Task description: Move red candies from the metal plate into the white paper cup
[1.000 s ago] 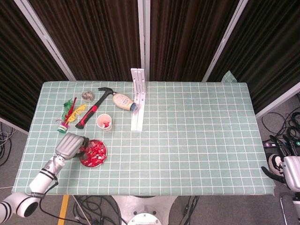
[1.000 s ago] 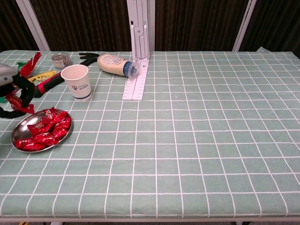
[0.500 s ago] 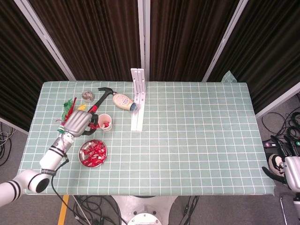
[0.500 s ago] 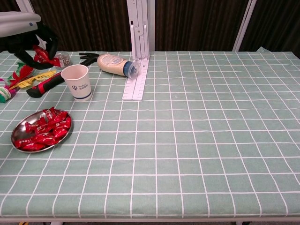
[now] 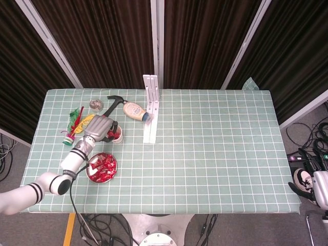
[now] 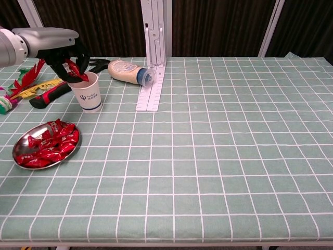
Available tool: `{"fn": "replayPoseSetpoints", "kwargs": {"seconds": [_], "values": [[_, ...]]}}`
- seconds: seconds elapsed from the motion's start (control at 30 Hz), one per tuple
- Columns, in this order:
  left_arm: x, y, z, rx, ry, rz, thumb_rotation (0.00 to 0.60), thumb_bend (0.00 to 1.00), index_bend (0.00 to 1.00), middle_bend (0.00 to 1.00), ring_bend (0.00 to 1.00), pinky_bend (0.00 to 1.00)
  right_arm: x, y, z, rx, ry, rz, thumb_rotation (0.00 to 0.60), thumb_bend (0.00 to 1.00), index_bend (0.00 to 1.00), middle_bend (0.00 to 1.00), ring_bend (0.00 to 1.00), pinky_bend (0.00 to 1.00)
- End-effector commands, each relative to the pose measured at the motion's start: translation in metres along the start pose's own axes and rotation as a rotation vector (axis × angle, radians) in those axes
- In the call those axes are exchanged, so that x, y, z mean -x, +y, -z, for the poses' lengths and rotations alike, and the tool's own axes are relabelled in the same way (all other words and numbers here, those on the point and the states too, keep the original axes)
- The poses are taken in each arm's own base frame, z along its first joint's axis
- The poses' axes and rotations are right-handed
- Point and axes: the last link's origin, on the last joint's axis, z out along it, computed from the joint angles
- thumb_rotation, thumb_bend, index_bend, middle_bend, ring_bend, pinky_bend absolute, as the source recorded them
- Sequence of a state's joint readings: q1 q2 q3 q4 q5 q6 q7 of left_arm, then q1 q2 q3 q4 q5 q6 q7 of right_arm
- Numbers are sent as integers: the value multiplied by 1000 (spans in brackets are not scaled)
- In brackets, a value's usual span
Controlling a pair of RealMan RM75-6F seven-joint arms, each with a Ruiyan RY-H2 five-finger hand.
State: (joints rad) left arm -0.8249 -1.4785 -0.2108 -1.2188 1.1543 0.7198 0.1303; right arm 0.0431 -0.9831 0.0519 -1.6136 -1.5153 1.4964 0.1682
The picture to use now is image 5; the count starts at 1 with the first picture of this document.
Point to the mayonnaise squeeze bottle blue cap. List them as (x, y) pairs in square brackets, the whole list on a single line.
[(133, 110)]

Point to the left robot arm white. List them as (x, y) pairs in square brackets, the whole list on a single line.
[(74, 159)]

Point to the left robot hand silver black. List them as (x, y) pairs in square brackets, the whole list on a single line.
[(98, 128)]

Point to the white partition post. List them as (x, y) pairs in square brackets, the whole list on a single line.
[(246, 43), (156, 38), (51, 43)]

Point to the yellow floor tape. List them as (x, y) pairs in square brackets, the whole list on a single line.
[(68, 228)]

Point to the small clear jar of clips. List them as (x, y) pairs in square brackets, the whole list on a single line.
[(96, 105)]

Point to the colourful feather shuttlecock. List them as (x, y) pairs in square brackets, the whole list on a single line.
[(68, 140)]

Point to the white paper cup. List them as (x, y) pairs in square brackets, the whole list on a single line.
[(119, 139)]

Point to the black power strip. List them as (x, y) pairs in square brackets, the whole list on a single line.
[(293, 158)]

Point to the red black claw hammer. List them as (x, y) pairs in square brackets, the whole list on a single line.
[(114, 106)]

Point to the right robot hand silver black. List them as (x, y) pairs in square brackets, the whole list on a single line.
[(320, 187)]

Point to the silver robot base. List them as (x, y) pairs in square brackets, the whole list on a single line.
[(156, 230)]

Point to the green checked tablecloth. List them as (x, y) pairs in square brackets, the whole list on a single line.
[(205, 153)]

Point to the dark brown curtain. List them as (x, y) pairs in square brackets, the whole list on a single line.
[(20, 77), (205, 38), (102, 38), (294, 51)]

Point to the white black sneaker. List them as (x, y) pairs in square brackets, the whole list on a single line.
[(302, 176)]

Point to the white partition base rail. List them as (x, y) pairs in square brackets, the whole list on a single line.
[(305, 110), (15, 138)]

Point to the round metal plate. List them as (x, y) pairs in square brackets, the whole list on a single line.
[(114, 176)]

